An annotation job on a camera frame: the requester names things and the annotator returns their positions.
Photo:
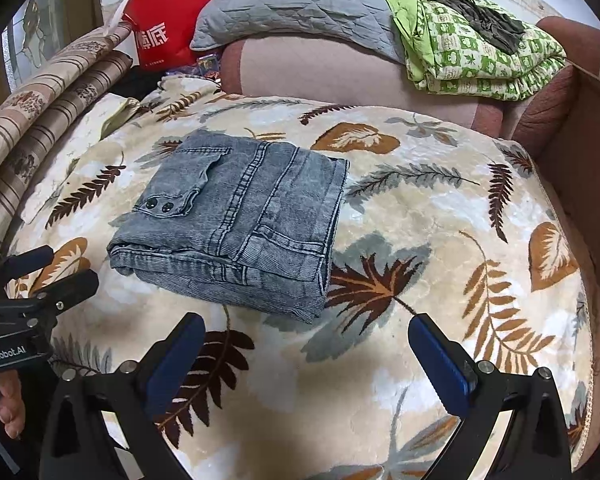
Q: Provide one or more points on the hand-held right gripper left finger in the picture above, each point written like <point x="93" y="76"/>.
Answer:
<point x="175" y="360"/>

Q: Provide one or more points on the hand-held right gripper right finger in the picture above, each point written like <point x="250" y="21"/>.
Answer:
<point x="437" y="365"/>

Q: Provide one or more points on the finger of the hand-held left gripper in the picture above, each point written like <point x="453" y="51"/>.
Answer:
<point x="75" y="284"/>
<point x="35" y="256"/>

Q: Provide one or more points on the blue-grey denim pants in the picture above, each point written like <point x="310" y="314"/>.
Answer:
<point x="260" y="210"/>

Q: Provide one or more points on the person's left hand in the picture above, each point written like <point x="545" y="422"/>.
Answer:
<point x="10" y="405"/>

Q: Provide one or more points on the beige striped cloth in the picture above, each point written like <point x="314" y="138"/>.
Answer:
<point x="40" y="110"/>

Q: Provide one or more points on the leaf-print fleece blanket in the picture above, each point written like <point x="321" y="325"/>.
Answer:
<point x="405" y="210"/>

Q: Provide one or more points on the black cloth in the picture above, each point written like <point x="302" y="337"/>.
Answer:
<point x="137" y="82"/>

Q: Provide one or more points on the patterned glass window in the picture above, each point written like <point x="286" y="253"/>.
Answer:
<point x="35" y="30"/>

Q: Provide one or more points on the colourful printed packet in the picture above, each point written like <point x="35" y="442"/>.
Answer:
<point x="205" y="65"/>

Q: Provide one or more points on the brown cardboard box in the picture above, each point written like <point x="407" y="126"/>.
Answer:
<point x="590" y="150"/>

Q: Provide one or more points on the red paper bag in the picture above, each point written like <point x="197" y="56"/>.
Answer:
<point x="170" y="15"/>

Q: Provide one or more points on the green patterned quilt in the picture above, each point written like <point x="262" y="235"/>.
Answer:
<point x="460" y="60"/>

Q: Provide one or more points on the pink bolster pillow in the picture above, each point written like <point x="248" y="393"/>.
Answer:
<point x="305" y="70"/>

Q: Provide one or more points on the dark grey cloth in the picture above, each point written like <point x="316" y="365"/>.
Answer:
<point x="485" y="20"/>

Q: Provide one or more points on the grey quilted pillow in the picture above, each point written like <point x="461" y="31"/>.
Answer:
<point x="300" y="5"/>

